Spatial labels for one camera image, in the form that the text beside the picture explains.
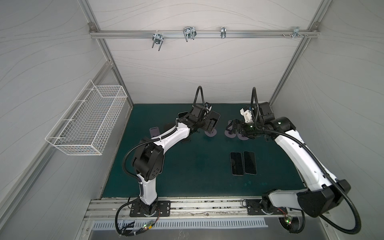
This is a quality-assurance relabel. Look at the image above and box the purple round stand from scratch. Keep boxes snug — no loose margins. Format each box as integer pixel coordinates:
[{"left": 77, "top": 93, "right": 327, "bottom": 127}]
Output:
[
  {"left": 225, "top": 121, "right": 237, "bottom": 139},
  {"left": 150, "top": 127, "right": 161, "bottom": 138},
  {"left": 237, "top": 134, "right": 249, "bottom": 141},
  {"left": 205, "top": 129, "right": 217, "bottom": 138}
]

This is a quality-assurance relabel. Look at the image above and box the white edged phone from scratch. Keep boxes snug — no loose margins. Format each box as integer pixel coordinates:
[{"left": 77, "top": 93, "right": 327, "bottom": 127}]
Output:
[{"left": 244, "top": 151, "right": 257, "bottom": 175}]

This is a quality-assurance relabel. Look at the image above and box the purple phone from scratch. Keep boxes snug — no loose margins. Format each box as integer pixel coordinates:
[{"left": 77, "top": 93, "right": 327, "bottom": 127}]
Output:
[
  {"left": 230, "top": 152, "right": 244, "bottom": 176},
  {"left": 208, "top": 111, "right": 221, "bottom": 132}
]

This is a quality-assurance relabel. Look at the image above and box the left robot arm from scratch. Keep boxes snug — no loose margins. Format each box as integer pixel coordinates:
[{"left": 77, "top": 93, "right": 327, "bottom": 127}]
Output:
[{"left": 115, "top": 86, "right": 220, "bottom": 237}]

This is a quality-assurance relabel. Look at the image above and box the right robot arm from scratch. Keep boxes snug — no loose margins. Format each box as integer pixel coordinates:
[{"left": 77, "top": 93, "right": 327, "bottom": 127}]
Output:
[{"left": 226, "top": 88, "right": 362, "bottom": 235}]

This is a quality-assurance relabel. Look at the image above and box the black back-left phone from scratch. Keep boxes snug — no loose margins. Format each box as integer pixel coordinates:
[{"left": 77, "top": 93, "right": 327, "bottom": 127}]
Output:
[{"left": 178, "top": 112, "right": 189, "bottom": 119}]

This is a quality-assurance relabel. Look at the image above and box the aluminium cross rail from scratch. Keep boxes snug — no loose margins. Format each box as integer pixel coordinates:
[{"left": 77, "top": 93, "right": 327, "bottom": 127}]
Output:
[{"left": 90, "top": 29, "right": 321, "bottom": 39}]

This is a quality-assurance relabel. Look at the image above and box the white wire basket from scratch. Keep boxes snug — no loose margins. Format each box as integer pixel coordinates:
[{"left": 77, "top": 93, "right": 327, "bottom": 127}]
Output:
[{"left": 45, "top": 80, "right": 127, "bottom": 156}]

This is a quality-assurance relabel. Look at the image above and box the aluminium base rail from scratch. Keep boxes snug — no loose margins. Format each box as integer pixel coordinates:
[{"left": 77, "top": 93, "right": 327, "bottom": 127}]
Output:
[{"left": 83, "top": 196, "right": 331, "bottom": 221}]

